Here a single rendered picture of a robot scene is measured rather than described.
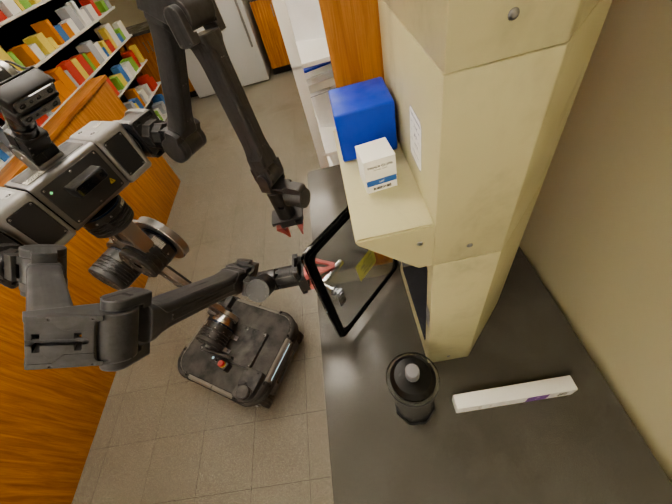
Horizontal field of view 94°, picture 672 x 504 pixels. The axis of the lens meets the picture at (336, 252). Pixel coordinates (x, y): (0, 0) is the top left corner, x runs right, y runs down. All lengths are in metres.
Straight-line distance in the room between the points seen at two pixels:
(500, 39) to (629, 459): 0.89
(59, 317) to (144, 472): 1.87
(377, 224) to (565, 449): 0.70
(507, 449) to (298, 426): 1.26
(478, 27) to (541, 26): 0.06
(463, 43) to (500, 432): 0.82
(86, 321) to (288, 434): 1.56
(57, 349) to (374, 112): 0.57
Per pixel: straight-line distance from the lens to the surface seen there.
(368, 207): 0.50
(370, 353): 0.98
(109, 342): 0.56
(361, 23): 0.70
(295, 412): 1.99
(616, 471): 1.00
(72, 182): 1.06
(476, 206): 0.47
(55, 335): 0.57
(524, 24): 0.36
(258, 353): 1.90
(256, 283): 0.77
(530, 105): 0.40
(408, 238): 0.47
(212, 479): 2.13
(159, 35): 0.89
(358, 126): 0.56
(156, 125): 1.13
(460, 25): 0.34
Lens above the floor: 1.85
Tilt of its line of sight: 50 degrees down
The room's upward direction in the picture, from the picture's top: 18 degrees counter-clockwise
